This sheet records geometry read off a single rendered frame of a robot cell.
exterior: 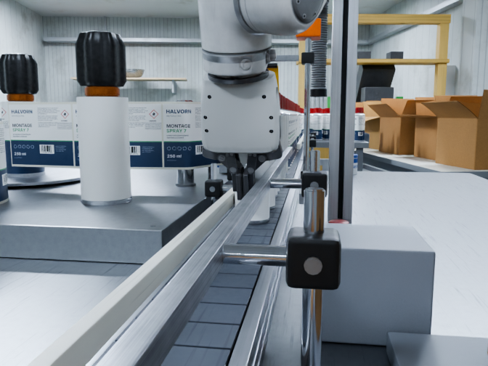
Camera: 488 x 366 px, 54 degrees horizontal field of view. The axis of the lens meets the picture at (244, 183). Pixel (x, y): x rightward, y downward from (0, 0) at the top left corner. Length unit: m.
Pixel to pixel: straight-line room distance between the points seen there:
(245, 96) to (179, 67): 8.71
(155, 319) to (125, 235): 0.51
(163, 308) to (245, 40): 0.41
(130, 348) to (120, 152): 0.72
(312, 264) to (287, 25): 0.29
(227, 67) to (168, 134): 0.52
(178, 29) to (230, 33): 8.83
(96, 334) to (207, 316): 0.11
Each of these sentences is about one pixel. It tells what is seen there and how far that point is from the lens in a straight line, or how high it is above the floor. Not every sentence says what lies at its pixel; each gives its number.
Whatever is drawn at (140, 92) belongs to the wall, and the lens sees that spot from 9.34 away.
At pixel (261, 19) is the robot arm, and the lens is 0.51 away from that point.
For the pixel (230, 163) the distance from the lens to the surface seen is 0.64.
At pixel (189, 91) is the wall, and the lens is 9.25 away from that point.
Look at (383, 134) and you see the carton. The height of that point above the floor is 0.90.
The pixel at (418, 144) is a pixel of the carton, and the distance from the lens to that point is 3.16.
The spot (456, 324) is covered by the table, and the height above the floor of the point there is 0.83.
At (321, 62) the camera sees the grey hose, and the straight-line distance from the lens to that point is 1.05.
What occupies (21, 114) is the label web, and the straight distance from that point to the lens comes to 1.22.
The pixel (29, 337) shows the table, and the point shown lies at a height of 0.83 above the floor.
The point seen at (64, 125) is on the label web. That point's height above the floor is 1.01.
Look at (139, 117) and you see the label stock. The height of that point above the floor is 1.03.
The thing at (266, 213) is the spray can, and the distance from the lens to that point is 0.70.
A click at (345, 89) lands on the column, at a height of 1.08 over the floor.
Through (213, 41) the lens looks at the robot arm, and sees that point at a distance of 0.56.
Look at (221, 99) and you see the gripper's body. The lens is 0.59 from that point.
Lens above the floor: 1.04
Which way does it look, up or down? 8 degrees down
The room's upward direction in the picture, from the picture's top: straight up
